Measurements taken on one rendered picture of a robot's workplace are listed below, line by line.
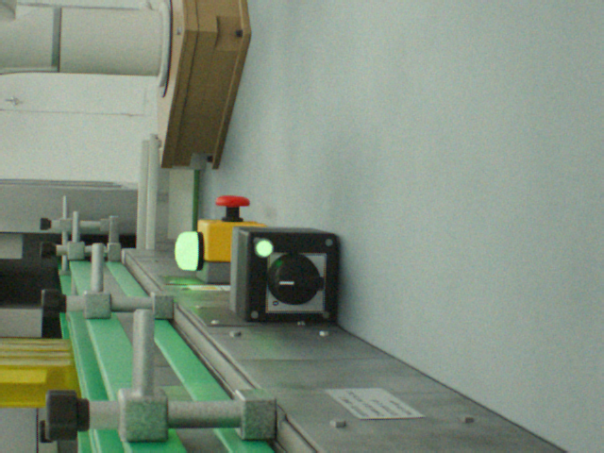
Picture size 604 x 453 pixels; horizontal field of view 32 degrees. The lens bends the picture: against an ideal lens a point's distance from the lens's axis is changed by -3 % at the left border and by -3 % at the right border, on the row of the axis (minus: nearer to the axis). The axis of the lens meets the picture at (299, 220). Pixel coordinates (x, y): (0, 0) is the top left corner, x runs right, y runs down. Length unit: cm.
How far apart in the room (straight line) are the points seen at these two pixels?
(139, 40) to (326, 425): 101
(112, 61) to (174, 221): 31
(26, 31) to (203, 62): 26
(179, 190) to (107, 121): 357
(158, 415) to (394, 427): 13
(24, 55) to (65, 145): 374
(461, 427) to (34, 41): 105
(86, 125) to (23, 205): 278
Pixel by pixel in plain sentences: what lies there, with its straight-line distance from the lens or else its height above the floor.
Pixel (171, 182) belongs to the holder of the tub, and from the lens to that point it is 169.
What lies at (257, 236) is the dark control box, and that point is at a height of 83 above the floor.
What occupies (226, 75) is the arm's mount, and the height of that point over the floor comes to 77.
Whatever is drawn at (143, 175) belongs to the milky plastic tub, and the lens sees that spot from 185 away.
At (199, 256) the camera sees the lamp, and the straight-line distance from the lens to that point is 122.
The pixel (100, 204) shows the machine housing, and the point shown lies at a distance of 250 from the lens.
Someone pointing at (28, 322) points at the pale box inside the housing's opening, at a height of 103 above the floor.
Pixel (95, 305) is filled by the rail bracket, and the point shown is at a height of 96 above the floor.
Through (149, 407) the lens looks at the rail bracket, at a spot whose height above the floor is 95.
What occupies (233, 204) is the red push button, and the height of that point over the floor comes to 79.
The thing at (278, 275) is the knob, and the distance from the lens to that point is 90.
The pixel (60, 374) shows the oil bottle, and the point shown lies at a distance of 138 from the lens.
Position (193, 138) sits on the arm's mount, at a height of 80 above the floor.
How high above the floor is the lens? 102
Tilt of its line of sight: 14 degrees down
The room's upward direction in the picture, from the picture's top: 89 degrees counter-clockwise
